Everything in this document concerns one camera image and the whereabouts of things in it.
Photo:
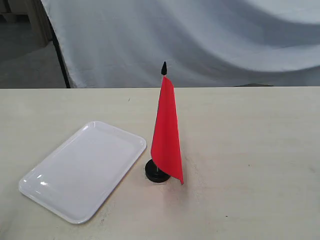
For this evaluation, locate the red flag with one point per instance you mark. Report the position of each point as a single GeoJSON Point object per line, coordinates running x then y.
{"type": "Point", "coordinates": [165, 148]}

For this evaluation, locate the white backdrop cloth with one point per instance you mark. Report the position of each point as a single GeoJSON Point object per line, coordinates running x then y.
{"type": "Point", "coordinates": [205, 43]}

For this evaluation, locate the black backdrop stand pole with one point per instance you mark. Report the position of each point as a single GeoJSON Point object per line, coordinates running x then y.
{"type": "Point", "coordinates": [58, 53]}

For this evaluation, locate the beige wooden furniture in background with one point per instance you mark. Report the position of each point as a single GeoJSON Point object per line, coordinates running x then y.
{"type": "Point", "coordinates": [10, 10]}

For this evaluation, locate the white rectangular plastic tray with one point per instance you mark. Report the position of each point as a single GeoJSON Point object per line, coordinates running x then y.
{"type": "Point", "coordinates": [76, 178]}

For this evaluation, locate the black round flag base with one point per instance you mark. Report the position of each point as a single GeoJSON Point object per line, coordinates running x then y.
{"type": "Point", "coordinates": [154, 174]}

